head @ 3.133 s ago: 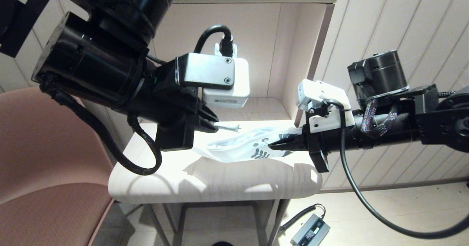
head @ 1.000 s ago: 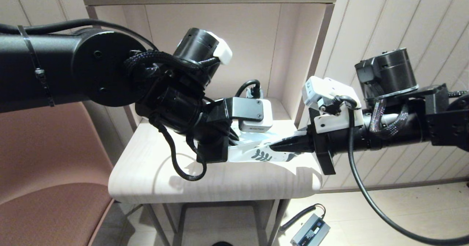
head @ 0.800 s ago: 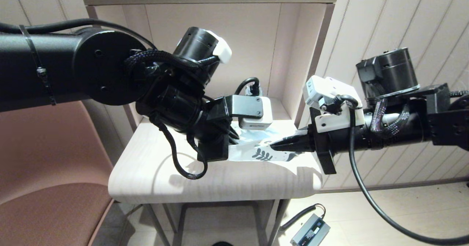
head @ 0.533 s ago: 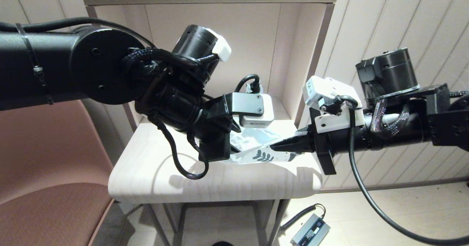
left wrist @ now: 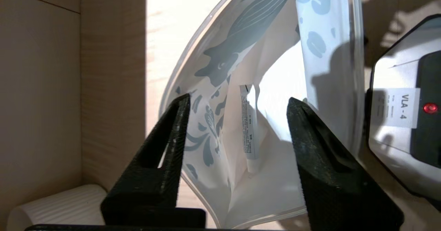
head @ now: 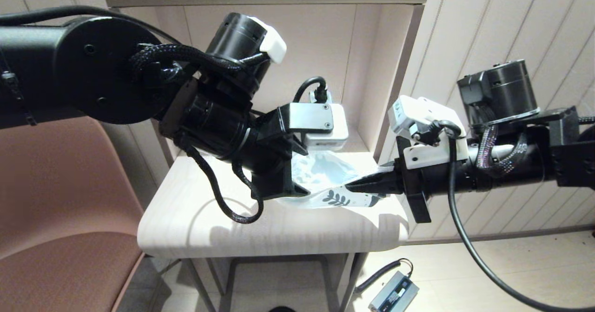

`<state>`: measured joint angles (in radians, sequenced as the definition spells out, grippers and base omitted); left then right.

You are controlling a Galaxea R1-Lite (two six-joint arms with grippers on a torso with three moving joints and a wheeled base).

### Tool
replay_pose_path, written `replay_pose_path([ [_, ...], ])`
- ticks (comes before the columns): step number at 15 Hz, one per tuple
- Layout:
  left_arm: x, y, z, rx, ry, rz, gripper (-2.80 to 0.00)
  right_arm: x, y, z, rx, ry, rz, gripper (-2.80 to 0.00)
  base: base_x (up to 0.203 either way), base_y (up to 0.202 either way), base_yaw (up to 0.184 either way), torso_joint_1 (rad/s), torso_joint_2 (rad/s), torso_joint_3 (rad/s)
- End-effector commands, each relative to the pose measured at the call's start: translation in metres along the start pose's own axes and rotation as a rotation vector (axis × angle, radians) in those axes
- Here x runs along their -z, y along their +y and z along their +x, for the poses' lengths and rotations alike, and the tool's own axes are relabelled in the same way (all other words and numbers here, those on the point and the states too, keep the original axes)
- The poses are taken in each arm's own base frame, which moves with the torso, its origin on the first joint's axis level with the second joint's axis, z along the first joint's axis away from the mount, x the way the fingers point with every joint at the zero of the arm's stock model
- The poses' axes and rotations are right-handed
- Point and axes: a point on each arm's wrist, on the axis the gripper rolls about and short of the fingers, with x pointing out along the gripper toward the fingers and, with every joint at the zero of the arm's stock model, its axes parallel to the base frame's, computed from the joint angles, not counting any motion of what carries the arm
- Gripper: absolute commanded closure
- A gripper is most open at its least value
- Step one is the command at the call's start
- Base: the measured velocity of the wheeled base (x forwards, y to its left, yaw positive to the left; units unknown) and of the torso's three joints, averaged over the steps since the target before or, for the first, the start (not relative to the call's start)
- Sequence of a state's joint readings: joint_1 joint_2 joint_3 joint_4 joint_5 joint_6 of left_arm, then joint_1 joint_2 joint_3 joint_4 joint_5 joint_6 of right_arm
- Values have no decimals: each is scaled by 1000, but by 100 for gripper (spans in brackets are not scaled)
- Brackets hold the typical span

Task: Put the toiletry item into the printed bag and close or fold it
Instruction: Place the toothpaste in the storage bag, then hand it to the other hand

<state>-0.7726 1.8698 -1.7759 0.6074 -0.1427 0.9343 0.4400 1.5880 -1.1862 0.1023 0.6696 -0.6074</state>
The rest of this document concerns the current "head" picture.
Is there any left arm braided cable sleeve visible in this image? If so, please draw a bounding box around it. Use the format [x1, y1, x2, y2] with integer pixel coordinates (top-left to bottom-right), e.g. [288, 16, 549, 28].
[130, 44, 271, 224]

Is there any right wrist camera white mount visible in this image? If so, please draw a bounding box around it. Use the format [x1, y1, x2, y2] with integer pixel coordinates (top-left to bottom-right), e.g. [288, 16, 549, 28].
[388, 95, 469, 170]

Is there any right arm braided cable sleeve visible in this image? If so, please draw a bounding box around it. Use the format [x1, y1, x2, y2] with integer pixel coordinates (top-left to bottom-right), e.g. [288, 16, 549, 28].
[476, 124, 529, 176]

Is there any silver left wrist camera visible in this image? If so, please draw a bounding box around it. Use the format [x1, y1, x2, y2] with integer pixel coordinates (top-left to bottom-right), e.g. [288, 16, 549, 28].
[291, 102, 349, 152]

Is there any black right camera cable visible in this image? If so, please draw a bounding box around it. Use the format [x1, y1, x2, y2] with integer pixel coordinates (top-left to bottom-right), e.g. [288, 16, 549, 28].
[435, 119, 595, 312]

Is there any grey power adapter box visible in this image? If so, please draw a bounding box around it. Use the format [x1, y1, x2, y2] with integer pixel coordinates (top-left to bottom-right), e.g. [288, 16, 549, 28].
[368, 272, 419, 312]

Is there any black camera cable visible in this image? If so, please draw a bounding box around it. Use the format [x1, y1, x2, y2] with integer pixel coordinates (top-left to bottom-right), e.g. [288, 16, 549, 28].
[435, 119, 595, 312]
[293, 76, 329, 104]

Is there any pink-brown upholstered chair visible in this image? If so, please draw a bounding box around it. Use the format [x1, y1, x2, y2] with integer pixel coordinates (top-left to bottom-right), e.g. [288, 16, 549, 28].
[0, 109, 147, 312]

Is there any black adapter cable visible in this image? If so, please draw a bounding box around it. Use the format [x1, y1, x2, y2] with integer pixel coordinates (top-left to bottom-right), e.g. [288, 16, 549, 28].
[354, 259, 413, 296]

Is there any brown skirting board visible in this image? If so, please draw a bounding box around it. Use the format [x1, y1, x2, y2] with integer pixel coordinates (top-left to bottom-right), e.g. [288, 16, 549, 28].
[404, 226, 595, 246]

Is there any white floral zip pouch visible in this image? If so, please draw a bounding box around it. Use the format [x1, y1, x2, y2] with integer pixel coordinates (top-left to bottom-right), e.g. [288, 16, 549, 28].
[277, 150, 397, 209]

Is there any beige wooden desk with hutch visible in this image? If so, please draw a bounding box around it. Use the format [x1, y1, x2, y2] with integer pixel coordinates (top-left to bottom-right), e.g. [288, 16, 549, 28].
[102, 0, 431, 312]

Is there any arm braided cable sleeve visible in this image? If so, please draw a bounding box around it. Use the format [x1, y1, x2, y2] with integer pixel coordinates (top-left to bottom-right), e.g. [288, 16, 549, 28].
[476, 124, 529, 176]
[130, 44, 271, 224]

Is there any black left camera cable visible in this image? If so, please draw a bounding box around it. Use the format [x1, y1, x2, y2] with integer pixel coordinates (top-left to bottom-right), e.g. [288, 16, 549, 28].
[293, 76, 329, 104]

